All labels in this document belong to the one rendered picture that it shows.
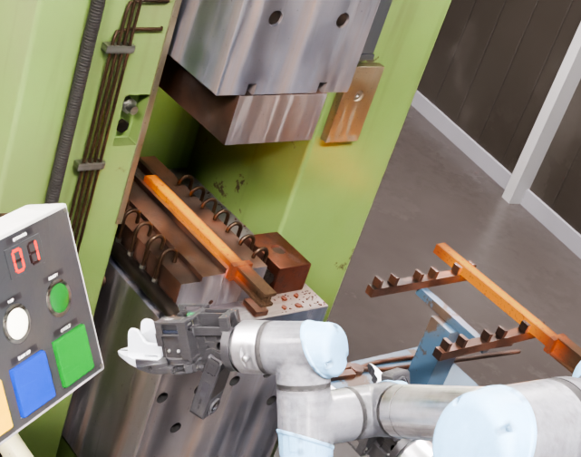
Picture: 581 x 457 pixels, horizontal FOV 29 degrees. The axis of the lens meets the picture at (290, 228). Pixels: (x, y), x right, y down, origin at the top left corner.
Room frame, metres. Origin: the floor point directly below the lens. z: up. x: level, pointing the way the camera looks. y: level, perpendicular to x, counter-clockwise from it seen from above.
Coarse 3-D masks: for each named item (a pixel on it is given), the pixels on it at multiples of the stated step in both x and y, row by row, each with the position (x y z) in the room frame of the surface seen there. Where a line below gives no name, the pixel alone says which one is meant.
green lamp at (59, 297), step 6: (54, 288) 1.42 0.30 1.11; (60, 288) 1.43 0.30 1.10; (66, 288) 1.44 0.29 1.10; (54, 294) 1.41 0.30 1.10; (60, 294) 1.42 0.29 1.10; (66, 294) 1.44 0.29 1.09; (54, 300) 1.41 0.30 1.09; (60, 300) 1.42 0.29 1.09; (66, 300) 1.43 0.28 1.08; (54, 306) 1.41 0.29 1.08; (60, 306) 1.42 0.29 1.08; (66, 306) 1.43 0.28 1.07; (60, 312) 1.41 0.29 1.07
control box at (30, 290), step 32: (0, 224) 1.42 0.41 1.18; (32, 224) 1.43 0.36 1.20; (64, 224) 1.49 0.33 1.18; (0, 256) 1.35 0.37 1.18; (32, 256) 1.40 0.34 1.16; (64, 256) 1.47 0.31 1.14; (0, 288) 1.32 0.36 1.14; (32, 288) 1.38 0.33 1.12; (0, 320) 1.30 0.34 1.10; (32, 320) 1.36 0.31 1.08; (64, 320) 1.42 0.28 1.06; (0, 352) 1.28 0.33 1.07; (32, 352) 1.34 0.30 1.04; (96, 352) 1.46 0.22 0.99; (32, 416) 1.29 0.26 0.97
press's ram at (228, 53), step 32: (192, 0) 1.79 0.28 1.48; (224, 0) 1.74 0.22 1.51; (256, 0) 1.73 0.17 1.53; (288, 0) 1.78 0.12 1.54; (320, 0) 1.83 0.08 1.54; (352, 0) 1.88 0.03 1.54; (192, 32) 1.78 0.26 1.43; (224, 32) 1.73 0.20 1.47; (256, 32) 1.74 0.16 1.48; (288, 32) 1.79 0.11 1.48; (320, 32) 1.85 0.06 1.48; (352, 32) 1.90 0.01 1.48; (192, 64) 1.76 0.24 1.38; (224, 64) 1.71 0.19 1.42; (256, 64) 1.76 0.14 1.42; (288, 64) 1.81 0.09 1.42; (320, 64) 1.86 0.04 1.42; (352, 64) 1.92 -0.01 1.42
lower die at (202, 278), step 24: (144, 192) 2.01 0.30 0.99; (144, 216) 1.92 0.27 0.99; (168, 216) 1.95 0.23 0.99; (144, 240) 1.85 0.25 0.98; (168, 240) 1.86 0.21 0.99; (192, 240) 1.89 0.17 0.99; (168, 264) 1.80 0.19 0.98; (192, 264) 1.81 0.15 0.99; (216, 264) 1.84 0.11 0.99; (264, 264) 1.90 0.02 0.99; (168, 288) 1.77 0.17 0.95; (192, 288) 1.77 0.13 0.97; (216, 288) 1.81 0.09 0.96; (240, 288) 1.86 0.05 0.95
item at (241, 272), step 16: (160, 192) 2.00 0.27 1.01; (176, 208) 1.96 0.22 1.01; (192, 224) 1.92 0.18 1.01; (208, 240) 1.88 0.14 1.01; (224, 256) 1.85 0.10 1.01; (240, 272) 1.81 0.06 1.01; (256, 272) 1.82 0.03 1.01; (256, 288) 1.78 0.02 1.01; (272, 288) 1.79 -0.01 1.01; (272, 304) 1.78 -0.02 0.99
